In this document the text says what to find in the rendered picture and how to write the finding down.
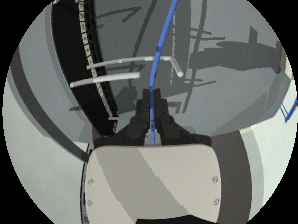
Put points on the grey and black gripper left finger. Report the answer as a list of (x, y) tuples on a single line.
[(134, 132)]

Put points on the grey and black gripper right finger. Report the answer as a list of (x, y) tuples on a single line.
[(170, 132)]

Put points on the blue cable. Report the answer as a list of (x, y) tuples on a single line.
[(156, 62)]

